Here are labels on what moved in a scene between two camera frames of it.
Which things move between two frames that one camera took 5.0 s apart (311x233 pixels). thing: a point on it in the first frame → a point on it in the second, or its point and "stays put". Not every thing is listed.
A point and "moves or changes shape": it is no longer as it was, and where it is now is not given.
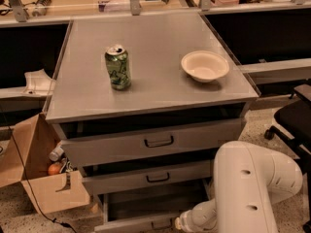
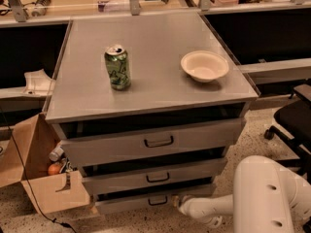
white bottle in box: [56, 152] stays put
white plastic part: [38, 83] stays put
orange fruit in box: [54, 169] stays put
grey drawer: [151, 211] moves or changes shape
